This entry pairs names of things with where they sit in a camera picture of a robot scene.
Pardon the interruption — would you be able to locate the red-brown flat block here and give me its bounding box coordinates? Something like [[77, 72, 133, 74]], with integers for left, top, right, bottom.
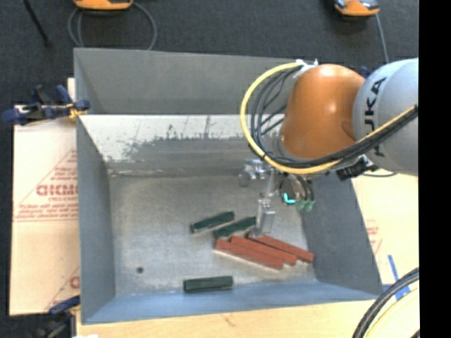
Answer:
[[230, 234, 299, 267], [213, 238, 285, 271], [246, 232, 316, 263]]

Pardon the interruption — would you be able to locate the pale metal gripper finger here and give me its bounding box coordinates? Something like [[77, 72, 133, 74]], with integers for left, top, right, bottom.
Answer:
[[261, 210, 277, 235], [250, 199, 271, 238]]

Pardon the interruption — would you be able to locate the grey metal bin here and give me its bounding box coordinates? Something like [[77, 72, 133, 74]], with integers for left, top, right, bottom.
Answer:
[[73, 46, 385, 325]]

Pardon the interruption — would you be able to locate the brown cardboard board red print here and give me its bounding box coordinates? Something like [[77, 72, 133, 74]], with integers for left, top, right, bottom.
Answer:
[[8, 118, 419, 317]]

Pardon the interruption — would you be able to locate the black cylinder on white bracket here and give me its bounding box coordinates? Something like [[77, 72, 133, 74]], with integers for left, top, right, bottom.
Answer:
[[335, 158, 377, 181]]

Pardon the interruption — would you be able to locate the dark green flat block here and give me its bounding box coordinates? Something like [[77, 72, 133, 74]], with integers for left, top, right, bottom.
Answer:
[[190, 210, 236, 234], [212, 215, 258, 240], [183, 275, 235, 294]]

